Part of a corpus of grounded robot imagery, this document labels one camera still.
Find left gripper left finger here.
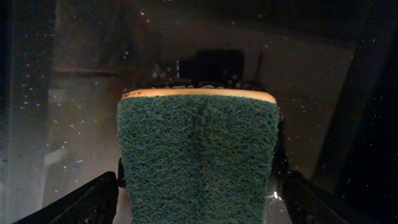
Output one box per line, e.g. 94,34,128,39
13,172,119,224

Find green and yellow sponge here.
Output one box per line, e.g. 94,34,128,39
118,88,279,223

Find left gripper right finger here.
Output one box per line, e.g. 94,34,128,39
282,171,349,224

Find black rectangular tray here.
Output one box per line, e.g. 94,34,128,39
1,0,397,223

